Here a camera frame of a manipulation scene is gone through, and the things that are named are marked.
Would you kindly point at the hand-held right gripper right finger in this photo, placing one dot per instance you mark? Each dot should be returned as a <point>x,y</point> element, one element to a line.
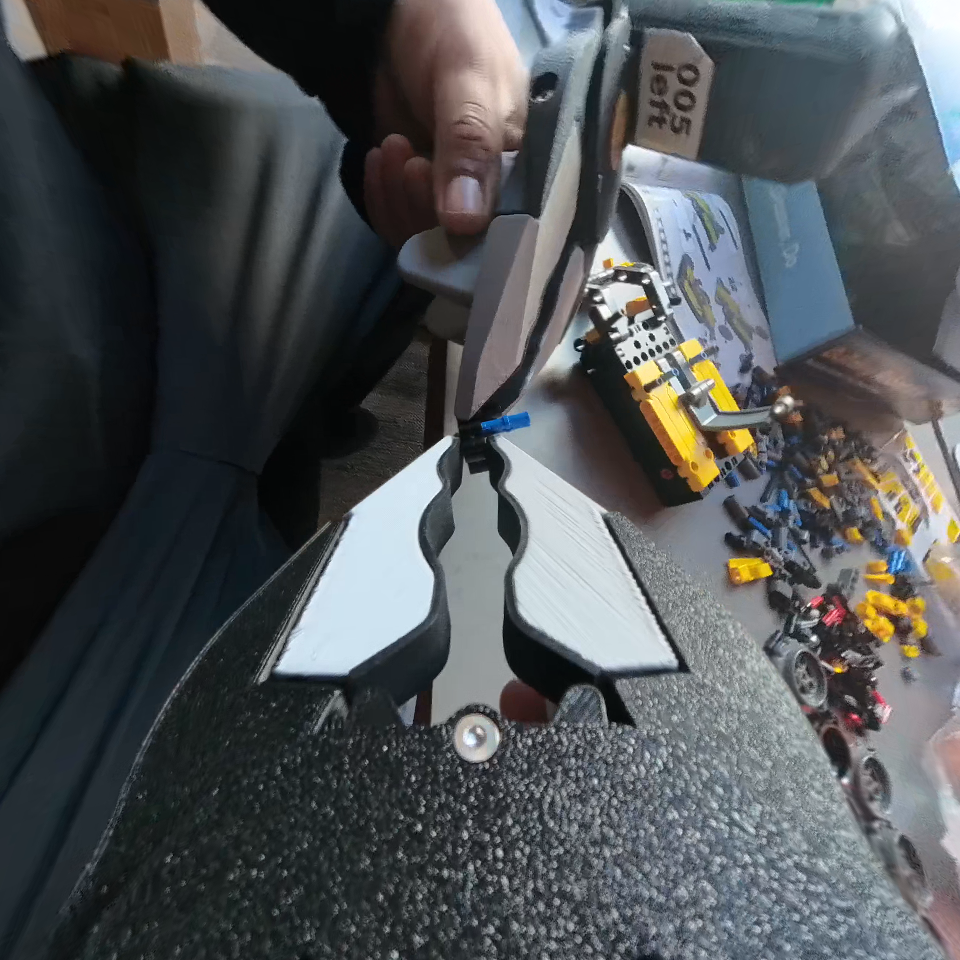
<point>585,592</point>

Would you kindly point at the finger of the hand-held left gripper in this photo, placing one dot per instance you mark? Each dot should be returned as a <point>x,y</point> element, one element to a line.
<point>559,315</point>
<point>499,315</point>

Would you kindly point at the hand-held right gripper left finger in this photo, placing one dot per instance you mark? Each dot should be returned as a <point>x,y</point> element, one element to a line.
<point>360,592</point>

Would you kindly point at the blue pin brick piece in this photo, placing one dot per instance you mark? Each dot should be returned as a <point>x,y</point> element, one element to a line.
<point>504,423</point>

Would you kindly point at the black connector brick piece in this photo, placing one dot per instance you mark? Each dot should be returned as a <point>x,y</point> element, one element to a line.
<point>474,446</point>

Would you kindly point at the yellow toy brick vehicle model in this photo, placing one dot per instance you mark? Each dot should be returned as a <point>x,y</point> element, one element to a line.
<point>667,420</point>

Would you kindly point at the pile of small brick parts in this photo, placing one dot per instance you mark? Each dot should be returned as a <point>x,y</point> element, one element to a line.
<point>810,495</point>

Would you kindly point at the grey desk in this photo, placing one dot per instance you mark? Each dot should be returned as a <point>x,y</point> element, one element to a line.
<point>600,540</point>

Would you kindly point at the person's right hand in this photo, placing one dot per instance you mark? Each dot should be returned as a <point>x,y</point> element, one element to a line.
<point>529,701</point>

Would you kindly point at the white instruction booklet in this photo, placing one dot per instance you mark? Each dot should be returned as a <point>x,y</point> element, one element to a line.
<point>705,255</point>

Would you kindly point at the dark blue cardboard box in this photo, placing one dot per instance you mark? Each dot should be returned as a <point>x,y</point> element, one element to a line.
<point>825,300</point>

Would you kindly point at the person's grey trouser legs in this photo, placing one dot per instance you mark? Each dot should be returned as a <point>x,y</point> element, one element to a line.
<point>225,300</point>

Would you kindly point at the yellow sticker sheet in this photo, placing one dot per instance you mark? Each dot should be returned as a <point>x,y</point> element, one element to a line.
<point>922,487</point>

